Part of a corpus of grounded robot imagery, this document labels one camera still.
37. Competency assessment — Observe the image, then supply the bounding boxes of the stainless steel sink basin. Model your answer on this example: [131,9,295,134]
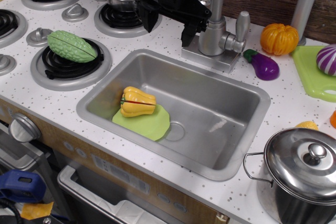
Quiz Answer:
[77,49,270,181]

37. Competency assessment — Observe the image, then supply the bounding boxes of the front right stove burner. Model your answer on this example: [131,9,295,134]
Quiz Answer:
[30,39,112,91]

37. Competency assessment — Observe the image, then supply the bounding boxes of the front left stove burner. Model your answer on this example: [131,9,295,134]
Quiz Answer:
[1,9,28,48]

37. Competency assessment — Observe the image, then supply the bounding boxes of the silver toy faucet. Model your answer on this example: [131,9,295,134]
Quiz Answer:
[182,0,250,73]

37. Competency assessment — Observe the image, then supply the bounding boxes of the silver stove knob middle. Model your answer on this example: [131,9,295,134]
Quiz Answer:
[26,28,53,47]

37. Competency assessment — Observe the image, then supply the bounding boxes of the light green round plate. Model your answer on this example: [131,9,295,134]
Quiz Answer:
[112,104,170,141]

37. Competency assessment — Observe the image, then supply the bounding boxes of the silver stove knob upper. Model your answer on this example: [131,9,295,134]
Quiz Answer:
[61,3,89,23]

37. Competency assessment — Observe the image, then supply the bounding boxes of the purple toy eggplant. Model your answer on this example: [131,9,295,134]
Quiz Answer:
[243,49,280,81]

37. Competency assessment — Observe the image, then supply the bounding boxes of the light green cutting board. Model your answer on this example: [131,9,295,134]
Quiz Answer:
[291,46,335,103]

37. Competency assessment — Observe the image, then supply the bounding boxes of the blue clamp tool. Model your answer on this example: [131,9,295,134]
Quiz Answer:
[1,169,47,203]

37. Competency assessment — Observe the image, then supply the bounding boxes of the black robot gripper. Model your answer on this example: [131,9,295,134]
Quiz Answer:
[136,0,211,47]

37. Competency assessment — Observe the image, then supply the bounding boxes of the silver dishwasher door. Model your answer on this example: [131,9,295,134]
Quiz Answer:
[57,165,181,223]

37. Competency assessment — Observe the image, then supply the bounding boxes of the yellow toy bell pepper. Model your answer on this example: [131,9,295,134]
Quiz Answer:
[120,86,156,118]

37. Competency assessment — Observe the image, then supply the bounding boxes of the green toy bitter gourd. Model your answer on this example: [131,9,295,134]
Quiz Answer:
[47,30,98,63]

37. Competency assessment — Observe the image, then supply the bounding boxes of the purple striped toy onion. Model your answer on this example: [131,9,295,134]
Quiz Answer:
[316,44,335,76]

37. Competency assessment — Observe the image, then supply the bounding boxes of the silver oven door handle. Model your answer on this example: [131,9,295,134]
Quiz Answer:
[1,121,74,219]

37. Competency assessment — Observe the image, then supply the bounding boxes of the silver stove knob lower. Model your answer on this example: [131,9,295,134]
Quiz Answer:
[0,54,16,76]

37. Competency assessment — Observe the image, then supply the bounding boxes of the orange toy piece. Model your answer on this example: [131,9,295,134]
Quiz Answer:
[329,111,336,128]

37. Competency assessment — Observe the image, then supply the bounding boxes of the orange toy pumpkin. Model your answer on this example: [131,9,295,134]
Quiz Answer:
[260,23,299,56]

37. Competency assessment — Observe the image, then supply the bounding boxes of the yellow tape piece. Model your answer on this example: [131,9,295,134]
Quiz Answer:
[20,202,54,220]

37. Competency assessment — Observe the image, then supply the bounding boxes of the silver vertical pole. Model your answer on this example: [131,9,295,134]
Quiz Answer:
[291,0,315,46]

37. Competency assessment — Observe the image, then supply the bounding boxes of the silver oven dial knob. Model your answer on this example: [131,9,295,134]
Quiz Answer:
[8,113,41,143]

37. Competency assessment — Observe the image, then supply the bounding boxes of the back right stove burner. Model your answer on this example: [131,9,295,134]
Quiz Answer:
[94,4,148,38]

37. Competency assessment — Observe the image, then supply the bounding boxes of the yellow toy lemon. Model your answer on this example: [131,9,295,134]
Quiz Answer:
[295,121,319,131]

